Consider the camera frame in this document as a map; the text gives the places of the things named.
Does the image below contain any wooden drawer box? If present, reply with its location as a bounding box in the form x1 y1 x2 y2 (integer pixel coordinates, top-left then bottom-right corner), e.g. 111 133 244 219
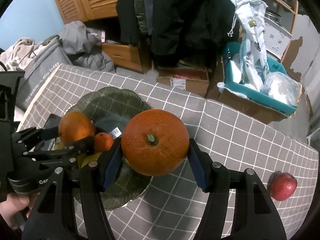
101 41 150 73

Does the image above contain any grey checked tablecloth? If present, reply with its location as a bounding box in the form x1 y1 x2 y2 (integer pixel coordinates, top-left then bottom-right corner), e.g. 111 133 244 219
16 64 319 240

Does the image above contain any large orange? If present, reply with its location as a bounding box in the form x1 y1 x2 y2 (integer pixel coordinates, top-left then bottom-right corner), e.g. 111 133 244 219
121 109 190 177

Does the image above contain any person's left hand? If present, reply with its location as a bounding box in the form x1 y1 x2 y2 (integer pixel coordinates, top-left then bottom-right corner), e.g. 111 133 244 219
0 194 38 230

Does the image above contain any grey fabric bag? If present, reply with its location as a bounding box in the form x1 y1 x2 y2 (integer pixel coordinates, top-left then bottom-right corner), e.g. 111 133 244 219
15 37 73 112

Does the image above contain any wooden shelf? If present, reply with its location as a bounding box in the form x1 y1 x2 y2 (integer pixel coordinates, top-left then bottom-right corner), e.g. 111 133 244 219
245 0 299 63

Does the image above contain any medium orange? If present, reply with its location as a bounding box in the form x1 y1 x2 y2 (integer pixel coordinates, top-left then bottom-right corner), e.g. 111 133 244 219
58 111 97 147

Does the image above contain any grey jacket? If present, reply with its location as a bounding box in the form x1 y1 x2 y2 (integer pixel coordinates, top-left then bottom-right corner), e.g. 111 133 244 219
59 21 115 72

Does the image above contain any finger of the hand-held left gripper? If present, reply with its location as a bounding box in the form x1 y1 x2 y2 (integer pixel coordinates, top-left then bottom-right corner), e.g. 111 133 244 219
12 126 62 146
25 136 95 165

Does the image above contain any teal box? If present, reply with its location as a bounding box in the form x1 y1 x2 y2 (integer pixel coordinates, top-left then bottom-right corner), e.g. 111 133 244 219
217 42 298 117

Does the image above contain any olive hanging jacket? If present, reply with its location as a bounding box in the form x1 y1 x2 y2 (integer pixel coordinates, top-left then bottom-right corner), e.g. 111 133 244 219
135 0 153 34

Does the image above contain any large black hanging coat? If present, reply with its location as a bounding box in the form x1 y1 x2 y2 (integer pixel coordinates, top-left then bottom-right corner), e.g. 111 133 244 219
150 0 244 68

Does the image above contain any flat cardboard box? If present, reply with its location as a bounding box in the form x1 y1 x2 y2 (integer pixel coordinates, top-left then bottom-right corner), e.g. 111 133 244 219
156 60 210 97

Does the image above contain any yellow-green pear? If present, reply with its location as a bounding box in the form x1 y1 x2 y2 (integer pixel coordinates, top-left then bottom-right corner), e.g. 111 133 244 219
77 151 104 169

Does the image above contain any tall white plastic bag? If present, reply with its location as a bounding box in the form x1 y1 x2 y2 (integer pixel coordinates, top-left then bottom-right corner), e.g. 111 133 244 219
226 0 270 90

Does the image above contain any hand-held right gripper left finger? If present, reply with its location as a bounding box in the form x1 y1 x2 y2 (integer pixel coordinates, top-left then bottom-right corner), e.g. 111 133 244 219
22 137 123 240

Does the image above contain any light red apple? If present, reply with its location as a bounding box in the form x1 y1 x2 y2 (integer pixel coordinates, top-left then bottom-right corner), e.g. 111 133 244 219
269 172 298 202

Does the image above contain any large cardboard box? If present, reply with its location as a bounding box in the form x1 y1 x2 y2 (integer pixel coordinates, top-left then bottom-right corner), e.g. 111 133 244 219
207 55 303 125

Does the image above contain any small tangerine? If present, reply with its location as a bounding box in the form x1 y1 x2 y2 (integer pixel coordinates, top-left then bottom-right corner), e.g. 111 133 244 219
93 132 115 153

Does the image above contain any green glass plate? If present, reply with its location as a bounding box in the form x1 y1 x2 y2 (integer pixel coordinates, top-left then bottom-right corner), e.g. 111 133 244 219
66 86 154 210

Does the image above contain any dark hanging jacket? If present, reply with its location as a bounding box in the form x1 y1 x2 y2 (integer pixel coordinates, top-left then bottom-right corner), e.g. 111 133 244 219
116 0 140 44

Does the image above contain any clear plastic bag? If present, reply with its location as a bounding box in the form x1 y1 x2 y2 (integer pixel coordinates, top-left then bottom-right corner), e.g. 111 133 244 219
260 71 302 105

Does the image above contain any white patterned box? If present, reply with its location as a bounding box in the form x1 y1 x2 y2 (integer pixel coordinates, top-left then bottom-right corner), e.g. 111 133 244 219
264 21 293 58

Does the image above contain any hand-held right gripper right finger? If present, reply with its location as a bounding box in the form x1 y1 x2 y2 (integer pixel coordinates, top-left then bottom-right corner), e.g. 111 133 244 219
186 138 288 240

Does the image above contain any beige cloth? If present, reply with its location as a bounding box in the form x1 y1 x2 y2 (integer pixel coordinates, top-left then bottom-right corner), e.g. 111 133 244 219
0 37 49 72

